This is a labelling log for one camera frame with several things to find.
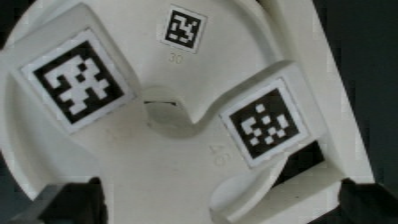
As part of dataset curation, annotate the white cross-shaped table base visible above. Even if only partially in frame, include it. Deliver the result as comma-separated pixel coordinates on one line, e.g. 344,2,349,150
0,3,328,224

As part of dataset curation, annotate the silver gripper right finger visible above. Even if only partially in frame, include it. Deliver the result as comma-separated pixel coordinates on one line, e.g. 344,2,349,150
308,179,398,224

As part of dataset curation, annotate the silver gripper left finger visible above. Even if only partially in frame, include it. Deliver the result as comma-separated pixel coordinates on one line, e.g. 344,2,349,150
8,177,109,224

